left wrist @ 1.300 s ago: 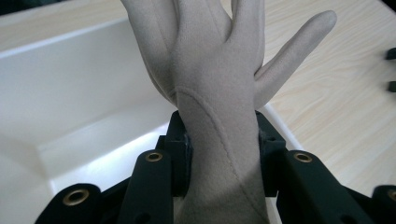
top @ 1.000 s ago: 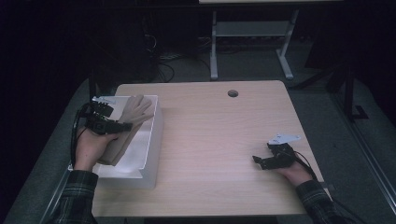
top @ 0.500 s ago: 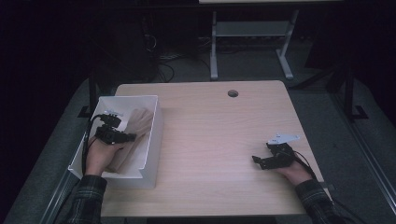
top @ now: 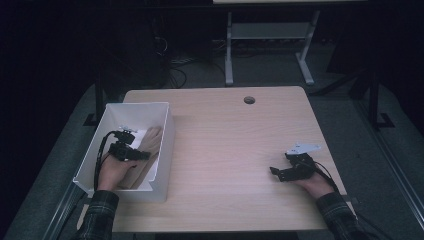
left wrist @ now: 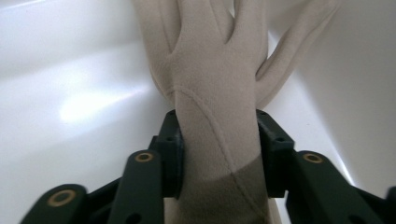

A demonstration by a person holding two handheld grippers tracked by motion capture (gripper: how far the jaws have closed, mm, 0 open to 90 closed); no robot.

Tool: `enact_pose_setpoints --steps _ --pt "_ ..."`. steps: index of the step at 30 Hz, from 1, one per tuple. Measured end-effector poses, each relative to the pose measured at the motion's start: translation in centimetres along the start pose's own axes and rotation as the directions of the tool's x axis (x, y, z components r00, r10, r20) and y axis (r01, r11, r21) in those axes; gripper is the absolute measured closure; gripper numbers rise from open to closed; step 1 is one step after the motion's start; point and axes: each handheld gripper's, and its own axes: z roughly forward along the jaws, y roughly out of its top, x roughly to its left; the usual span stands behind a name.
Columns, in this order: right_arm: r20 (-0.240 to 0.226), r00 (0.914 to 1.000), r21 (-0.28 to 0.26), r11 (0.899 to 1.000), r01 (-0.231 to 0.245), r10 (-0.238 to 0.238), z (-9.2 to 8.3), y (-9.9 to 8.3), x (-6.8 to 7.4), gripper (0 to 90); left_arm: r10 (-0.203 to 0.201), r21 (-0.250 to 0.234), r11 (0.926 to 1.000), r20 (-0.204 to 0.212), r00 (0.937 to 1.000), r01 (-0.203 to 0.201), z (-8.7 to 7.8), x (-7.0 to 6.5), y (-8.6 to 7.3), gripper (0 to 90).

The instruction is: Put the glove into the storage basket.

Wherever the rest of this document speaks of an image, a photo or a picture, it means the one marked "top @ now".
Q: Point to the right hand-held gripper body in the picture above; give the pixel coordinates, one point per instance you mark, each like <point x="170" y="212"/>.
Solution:
<point x="300" y="165"/>

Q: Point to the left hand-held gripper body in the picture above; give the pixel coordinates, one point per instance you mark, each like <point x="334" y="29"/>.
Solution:
<point x="124" y="148"/>

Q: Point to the beige cloth garment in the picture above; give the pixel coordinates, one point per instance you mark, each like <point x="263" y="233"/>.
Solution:
<point x="146" y="163"/>

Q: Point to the white storage box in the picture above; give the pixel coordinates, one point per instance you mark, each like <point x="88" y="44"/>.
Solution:
<point x="163" y="160"/>

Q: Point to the person's right hand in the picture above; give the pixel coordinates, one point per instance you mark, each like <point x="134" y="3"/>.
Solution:
<point x="316" y="185"/>

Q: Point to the person's left hand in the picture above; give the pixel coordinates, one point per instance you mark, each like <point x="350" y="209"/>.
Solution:
<point x="115" y="173"/>

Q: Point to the white cloth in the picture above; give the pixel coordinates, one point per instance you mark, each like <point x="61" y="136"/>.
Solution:
<point x="140" y="137"/>

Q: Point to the grey metal table frame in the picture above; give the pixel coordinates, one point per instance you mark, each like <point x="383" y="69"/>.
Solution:
<point x="270" y="30"/>

